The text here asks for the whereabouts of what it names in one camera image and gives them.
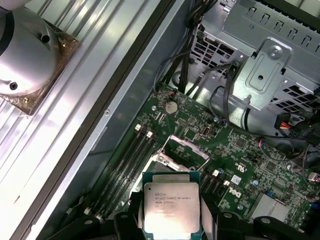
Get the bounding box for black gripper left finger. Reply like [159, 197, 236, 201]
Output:
[44, 190, 145, 240]

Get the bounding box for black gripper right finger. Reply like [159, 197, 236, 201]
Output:
[199, 197, 317, 240]

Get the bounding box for silver CPU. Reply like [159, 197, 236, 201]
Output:
[141, 171, 202, 237]

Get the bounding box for metal socket cover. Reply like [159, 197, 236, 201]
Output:
[154, 134, 212, 174]

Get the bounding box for black RAM slot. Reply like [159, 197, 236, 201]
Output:
[98, 128, 148, 218]
[200, 171, 211, 201]
[205, 169, 219, 203]
[112, 136, 160, 216]
[104, 131, 154, 218]
[92, 124, 143, 218]
[211, 176, 226, 208]

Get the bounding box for silver heat sink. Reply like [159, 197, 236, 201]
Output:
[246, 191, 299, 226]

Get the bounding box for green motherboard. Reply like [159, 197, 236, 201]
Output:
[94, 87, 320, 240]

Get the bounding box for round coin battery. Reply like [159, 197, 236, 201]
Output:
[164, 100, 179, 116]

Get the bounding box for black PC case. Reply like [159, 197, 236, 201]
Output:
[14, 0, 320, 240]

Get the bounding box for silver metal drive cage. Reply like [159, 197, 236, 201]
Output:
[191, 0, 320, 118]

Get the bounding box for black wire loop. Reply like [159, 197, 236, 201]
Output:
[209, 84, 311, 156]

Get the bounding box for thick black cable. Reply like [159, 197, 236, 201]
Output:
[174, 0, 221, 97]

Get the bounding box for square brown base plate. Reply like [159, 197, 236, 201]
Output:
[0, 21, 82, 117]

